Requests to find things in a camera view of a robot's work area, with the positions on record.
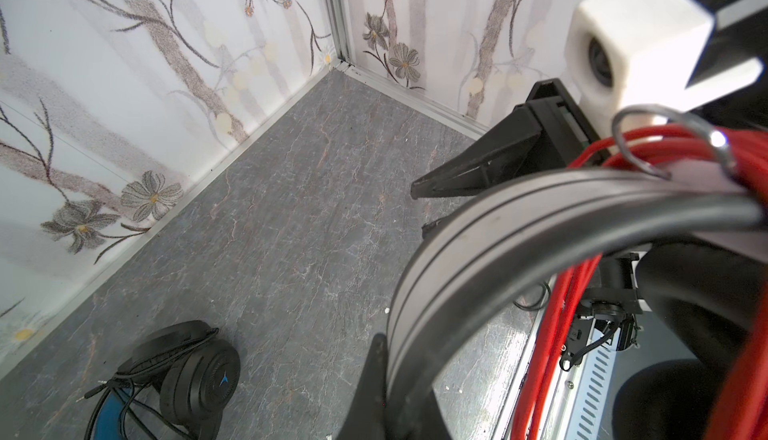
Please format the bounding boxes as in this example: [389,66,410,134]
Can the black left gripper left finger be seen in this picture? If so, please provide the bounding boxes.
[336,333,388,440]

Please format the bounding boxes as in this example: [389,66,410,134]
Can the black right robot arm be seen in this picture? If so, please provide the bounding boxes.
[410,79,641,371]

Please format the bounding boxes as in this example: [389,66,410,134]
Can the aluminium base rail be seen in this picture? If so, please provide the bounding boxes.
[491,310,586,440]

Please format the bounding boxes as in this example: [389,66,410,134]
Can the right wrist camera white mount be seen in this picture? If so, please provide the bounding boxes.
[565,0,767,138]

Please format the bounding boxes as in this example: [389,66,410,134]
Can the red headphone cable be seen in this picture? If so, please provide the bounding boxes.
[509,123,768,440]

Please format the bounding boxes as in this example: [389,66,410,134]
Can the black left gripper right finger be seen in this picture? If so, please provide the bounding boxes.
[419,397,452,440]

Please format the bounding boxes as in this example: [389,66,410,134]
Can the white headphones with black pads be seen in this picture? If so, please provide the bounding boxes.
[383,103,768,440]

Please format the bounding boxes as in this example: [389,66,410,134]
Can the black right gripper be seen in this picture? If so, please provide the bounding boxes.
[410,79,600,199]

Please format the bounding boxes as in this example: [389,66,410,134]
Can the black headphones with blue band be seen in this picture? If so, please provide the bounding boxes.
[83,320,241,439]

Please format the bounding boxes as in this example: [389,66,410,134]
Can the white slotted cable duct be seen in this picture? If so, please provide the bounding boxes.
[565,343,616,440]

